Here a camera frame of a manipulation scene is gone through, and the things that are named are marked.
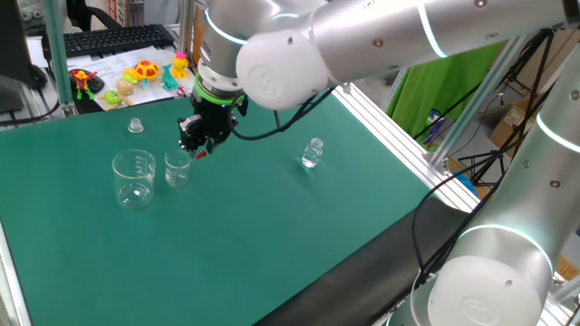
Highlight teal dolphin toy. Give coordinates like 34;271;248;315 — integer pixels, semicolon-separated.
160;62;179;91

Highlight orange yellow turtle toy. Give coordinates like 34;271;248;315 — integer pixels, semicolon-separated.
122;60;161;83

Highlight beige animal toy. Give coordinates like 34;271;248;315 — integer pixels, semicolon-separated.
116;75;137;108

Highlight red robot figure toy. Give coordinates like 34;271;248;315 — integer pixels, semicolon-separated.
70;70;99;101

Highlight green table mat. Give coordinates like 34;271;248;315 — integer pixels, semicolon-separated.
0;90;435;326

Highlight white paper sheets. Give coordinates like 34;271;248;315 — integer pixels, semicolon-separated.
67;44;200;112

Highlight black keyboard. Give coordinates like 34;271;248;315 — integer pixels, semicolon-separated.
41;24;176;59

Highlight large glass beaker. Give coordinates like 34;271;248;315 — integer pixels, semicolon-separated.
111;149;157;209

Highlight open cardboard box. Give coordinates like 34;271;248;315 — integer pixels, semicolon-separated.
488;92;547;164

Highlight black tripod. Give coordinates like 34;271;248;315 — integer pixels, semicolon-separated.
457;26;563;214

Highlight black computer mouse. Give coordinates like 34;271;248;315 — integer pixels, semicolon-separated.
68;68;106;94

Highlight black monitor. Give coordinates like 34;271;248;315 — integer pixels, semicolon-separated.
0;0;49;114

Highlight small glass beaker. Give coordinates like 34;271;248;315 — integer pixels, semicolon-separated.
164;149;193;188

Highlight green cloth backdrop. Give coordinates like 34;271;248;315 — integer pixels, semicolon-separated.
384;40;507;139

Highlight aluminium frame post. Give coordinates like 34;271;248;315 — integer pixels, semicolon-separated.
178;0;197;58
42;0;78;118
423;34;536;176

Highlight small clear glass bottle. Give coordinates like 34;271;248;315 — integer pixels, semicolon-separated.
301;137;324;169

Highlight glass dropper red bulb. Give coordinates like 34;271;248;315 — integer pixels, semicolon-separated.
174;149;208;182

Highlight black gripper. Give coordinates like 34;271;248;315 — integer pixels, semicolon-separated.
177;92;249;158

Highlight yellow duck toy pink hat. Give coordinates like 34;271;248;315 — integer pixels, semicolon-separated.
170;51;190;81

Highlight black camera cable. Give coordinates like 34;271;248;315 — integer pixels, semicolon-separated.
228;85;339;142

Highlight blue plastic bag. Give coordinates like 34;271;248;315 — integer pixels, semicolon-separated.
452;169;479;198

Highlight black office chair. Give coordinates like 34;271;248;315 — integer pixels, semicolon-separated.
65;0;123;33

